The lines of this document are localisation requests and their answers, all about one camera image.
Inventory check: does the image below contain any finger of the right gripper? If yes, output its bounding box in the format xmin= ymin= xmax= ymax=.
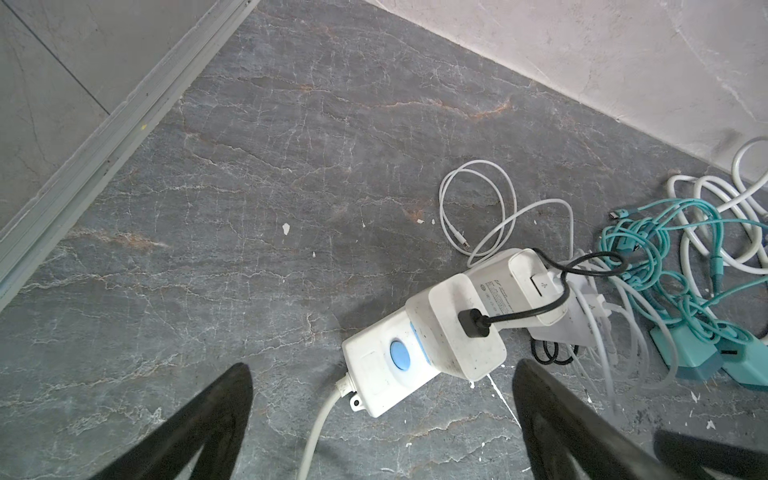
xmin=653 ymin=430 xmax=767 ymax=479

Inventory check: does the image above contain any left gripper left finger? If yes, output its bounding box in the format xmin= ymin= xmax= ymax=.
xmin=94 ymin=363 xmax=253 ymax=479

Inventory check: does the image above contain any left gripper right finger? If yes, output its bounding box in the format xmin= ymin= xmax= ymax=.
xmin=512 ymin=359 xmax=678 ymax=479

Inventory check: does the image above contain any teal charger adapter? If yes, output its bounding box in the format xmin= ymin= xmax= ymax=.
xmin=650 ymin=324 xmax=724 ymax=382
xmin=716 ymin=325 xmax=767 ymax=391

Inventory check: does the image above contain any white blue power strip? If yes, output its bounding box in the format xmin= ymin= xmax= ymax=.
xmin=342 ymin=308 xmax=439 ymax=418

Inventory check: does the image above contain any white square charger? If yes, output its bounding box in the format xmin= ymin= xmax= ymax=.
xmin=405 ymin=274 xmax=507 ymax=382

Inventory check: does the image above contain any white charger adapter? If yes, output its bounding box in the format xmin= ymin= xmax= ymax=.
xmin=528 ymin=287 xmax=611 ymax=348

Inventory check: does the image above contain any white power strip cord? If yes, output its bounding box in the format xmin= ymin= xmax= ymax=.
xmin=296 ymin=374 xmax=355 ymax=480

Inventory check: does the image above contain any thin black cable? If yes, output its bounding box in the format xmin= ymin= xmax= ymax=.
xmin=458 ymin=247 xmax=630 ymax=367

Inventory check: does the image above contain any teal cable bundle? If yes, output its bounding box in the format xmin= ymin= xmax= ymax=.
xmin=596 ymin=197 xmax=768 ymax=349

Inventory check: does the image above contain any thin white charger cable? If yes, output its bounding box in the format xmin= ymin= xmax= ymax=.
xmin=437 ymin=158 xmax=679 ymax=415

